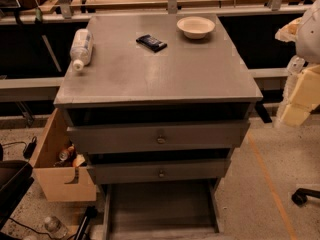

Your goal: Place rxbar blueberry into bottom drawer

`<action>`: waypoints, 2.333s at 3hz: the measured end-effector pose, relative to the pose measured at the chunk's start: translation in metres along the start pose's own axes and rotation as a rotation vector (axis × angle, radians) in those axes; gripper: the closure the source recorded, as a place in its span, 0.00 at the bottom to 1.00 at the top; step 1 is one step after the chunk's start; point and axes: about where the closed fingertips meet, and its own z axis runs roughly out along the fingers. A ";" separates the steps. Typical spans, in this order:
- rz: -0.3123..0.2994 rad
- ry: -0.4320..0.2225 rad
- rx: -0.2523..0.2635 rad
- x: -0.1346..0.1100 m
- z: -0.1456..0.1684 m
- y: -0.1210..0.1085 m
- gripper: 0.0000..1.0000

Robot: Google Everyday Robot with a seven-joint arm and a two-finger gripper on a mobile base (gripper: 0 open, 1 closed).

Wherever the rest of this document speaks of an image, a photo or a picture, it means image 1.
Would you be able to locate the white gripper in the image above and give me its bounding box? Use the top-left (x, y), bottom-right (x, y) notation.
top-left (276, 55), bottom-right (320, 127)

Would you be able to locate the dark blue rxbar wrapper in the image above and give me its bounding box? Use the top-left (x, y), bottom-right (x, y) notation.
top-left (136, 34), bottom-right (167, 53)

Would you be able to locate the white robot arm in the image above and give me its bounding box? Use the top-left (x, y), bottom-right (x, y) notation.
top-left (275, 0), bottom-right (320, 127)

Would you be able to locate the grey drawer cabinet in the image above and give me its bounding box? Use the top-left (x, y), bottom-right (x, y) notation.
top-left (53, 13), bottom-right (264, 185)

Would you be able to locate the grey top drawer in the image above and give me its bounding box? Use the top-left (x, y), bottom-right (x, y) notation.
top-left (67, 120), bottom-right (250, 154)

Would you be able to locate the grey open bottom drawer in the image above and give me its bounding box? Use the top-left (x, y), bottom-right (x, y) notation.
top-left (102, 180), bottom-right (221, 240)

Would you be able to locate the grey middle drawer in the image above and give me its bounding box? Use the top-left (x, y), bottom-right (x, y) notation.
top-left (87, 159), bottom-right (231, 185)

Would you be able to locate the black chair caster base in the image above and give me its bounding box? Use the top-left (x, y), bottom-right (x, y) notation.
top-left (291, 188), bottom-right (320, 206)

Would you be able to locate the white bowl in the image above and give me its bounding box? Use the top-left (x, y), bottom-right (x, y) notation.
top-left (177, 16), bottom-right (215, 40)

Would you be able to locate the clear plastic water bottle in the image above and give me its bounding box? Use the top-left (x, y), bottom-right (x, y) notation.
top-left (70, 29), bottom-right (93, 72)

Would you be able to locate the bottle inside cardboard box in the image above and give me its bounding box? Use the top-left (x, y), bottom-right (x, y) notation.
top-left (59, 145), bottom-right (75, 161)

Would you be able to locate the cardboard box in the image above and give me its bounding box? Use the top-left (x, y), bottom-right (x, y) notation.
top-left (30, 109), bottom-right (96, 202)

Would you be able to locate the black power adapter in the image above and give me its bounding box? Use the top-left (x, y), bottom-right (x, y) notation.
top-left (23, 136), bottom-right (37, 159)

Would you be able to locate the plastic bottle on floor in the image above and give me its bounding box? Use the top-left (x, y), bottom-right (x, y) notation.
top-left (44, 216), bottom-right (68, 240)

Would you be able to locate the black office chair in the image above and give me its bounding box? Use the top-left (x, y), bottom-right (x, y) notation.
top-left (0, 145), bottom-right (34, 229)

